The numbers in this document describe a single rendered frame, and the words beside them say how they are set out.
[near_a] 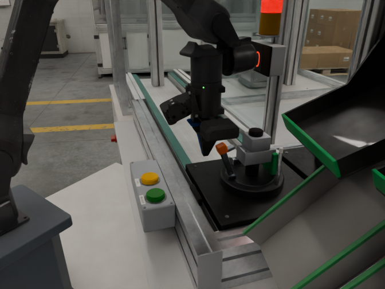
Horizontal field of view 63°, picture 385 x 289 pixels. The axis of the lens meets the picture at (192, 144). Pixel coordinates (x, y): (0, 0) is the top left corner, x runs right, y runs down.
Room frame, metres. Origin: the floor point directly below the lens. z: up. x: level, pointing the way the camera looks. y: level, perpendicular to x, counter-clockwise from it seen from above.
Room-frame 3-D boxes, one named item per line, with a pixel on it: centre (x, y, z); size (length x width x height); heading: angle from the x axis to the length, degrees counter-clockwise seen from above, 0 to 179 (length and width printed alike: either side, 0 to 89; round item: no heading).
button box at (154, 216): (0.62, 0.10, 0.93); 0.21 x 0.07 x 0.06; 17
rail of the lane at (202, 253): (0.82, 0.09, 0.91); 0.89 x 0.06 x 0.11; 17
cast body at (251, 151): (0.60, -0.14, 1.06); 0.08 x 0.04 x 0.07; 107
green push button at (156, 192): (0.55, 0.08, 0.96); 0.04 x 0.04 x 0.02
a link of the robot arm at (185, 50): (0.57, -0.02, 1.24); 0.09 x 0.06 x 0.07; 126
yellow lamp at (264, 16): (0.82, -0.19, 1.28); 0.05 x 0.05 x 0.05
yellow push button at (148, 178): (0.62, 0.10, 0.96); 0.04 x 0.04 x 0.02
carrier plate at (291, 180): (0.60, -0.13, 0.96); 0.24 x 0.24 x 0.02; 17
